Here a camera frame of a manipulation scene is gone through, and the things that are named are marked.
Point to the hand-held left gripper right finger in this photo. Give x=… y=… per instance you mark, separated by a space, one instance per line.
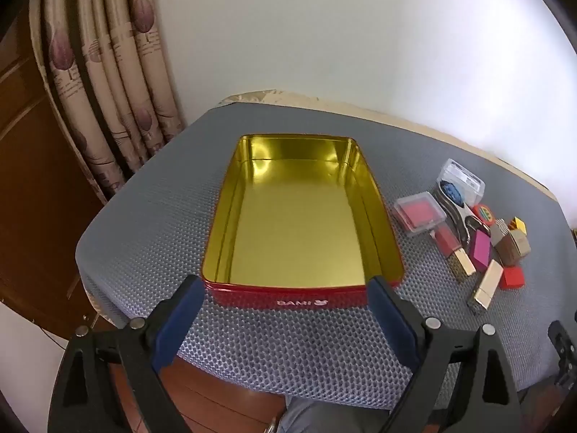
x=392 y=320

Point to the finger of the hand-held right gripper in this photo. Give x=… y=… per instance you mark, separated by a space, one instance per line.
x=559 y=338

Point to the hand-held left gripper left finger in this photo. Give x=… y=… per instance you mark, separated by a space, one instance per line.
x=176 y=320

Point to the red block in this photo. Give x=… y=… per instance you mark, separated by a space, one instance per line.
x=513 y=277

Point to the pale wooden stick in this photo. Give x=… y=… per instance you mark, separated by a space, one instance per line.
x=489 y=282

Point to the red and wood stick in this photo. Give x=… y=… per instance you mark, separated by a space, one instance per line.
x=446 y=237

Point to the brown cardboard block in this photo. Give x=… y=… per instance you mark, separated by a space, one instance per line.
x=514 y=248

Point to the magenta block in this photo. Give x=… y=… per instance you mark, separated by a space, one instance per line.
x=480 y=252

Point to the clear box with red cloth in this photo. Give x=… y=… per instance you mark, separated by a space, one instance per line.
x=417 y=212

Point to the yellow striped block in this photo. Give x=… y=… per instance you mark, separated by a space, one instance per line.
x=519 y=225

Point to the brown ridged block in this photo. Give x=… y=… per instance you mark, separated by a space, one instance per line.
x=498 y=231

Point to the orange tape measure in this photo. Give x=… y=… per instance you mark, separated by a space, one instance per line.
x=483 y=213

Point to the red tin box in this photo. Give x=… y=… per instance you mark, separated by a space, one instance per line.
x=293 y=216

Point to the clear box with label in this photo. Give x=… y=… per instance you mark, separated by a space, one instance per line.
x=464 y=178

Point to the grey mesh mat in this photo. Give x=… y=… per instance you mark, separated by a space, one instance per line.
x=180 y=216

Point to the person's grey trouser leg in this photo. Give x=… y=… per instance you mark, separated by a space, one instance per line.
x=315 y=419

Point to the brown wooden door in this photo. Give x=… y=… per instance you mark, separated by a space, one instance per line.
x=36 y=189

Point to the beige leaf-patterned curtain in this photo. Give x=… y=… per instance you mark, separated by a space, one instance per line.
x=112 y=76

